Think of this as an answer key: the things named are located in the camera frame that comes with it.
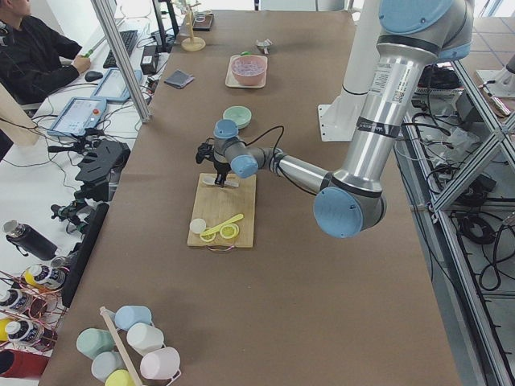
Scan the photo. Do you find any cream rectangular tray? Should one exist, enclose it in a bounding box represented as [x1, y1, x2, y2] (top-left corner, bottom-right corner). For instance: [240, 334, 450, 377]
[225, 55, 268, 88]

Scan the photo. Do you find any black water bottle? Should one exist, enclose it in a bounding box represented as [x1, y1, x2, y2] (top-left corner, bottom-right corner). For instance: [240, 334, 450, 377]
[2, 220, 58, 261]

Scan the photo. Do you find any aluminium frame post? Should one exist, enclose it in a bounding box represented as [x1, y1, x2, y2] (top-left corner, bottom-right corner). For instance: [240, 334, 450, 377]
[91, 0, 150, 124]

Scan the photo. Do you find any lemon slice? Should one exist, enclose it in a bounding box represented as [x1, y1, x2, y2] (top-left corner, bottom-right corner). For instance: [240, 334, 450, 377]
[199, 233, 216, 243]
[219, 223, 240, 240]

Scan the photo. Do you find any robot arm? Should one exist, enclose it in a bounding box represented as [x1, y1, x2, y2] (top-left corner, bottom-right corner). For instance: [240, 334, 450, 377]
[208, 1, 474, 238]

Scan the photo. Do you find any pink plastic cup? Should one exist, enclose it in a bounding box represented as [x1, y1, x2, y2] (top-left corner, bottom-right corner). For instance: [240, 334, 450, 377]
[140, 347, 181, 380]

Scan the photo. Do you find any metal ice scoop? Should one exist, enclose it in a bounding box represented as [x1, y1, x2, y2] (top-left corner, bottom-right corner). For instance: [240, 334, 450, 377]
[256, 39, 273, 55]

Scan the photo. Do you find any green plastic cup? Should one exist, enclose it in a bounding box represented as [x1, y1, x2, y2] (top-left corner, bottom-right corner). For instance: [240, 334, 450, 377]
[76, 328, 115, 359]

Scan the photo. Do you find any white onion half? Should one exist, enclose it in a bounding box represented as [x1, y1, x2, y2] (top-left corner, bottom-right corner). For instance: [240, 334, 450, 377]
[189, 218, 207, 235]

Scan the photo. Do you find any grey plastic cup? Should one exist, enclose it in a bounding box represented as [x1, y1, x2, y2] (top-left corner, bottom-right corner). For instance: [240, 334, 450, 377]
[91, 351, 126, 383]

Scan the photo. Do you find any pink bowl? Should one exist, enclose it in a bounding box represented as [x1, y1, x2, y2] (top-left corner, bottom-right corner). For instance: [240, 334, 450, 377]
[230, 55, 267, 86]

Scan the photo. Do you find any mint green bowl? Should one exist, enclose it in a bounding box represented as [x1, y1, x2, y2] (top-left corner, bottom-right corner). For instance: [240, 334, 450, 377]
[222, 105, 252, 129]

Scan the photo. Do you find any pile of clear ice cubes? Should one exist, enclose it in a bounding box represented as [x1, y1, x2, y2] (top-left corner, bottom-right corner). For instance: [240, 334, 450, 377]
[232, 56, 266, 76]

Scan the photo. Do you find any yellow plastic cup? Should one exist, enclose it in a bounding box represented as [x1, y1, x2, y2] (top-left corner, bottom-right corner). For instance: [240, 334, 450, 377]
[105, 369, 135, 386]

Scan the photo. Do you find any blue plastic cup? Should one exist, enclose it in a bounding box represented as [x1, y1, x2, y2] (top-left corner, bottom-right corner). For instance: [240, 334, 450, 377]
[114, 306, 153, 331]

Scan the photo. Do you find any black tray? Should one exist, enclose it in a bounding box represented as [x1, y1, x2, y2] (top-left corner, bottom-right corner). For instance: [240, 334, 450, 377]
[193, 13, 214, 31]

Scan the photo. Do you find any yellow plastic spoon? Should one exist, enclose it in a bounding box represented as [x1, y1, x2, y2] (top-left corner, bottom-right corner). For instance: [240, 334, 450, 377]
[200, 213, 244, 236]

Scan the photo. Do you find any white ceramic spoon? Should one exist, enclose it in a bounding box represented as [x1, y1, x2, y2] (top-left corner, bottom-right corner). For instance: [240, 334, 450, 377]
[201, 175, 239, 188]

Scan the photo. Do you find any seated person in black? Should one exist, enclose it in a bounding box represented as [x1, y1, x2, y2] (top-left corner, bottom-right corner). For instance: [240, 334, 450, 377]
[1, 1, 91, 104]

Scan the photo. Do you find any wooden cup stand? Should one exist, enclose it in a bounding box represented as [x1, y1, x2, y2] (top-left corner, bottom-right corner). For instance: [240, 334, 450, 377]
[172, 0, 206, 51]

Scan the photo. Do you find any teach pendant tablet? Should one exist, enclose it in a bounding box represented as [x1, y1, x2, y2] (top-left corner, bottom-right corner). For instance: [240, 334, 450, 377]
[91, 68, 130, 103]
[47, 96, 107, 137]

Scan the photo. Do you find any black computer mouse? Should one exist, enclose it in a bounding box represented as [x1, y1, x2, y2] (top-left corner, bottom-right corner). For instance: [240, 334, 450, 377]
[84, 71, 104, 82]

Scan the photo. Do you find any grey folded cloth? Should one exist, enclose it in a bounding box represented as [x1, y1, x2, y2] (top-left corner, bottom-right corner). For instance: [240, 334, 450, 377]
[164, 69, 195, 89]

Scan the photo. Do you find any wooden cutting board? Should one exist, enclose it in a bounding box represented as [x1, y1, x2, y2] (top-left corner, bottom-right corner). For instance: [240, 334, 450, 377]
[187, 173, 257, 248]

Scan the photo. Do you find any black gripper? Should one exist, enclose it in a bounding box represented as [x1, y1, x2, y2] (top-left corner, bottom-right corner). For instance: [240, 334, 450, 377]
[213, 159, 229, 183]

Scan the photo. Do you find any black keyboard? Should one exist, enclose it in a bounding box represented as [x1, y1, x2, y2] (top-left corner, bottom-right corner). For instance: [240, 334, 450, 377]
[102, 30, 139, 69]

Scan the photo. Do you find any white plastic cup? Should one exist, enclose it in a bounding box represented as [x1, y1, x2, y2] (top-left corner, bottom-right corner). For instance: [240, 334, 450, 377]
[126, 322, 164, 356]

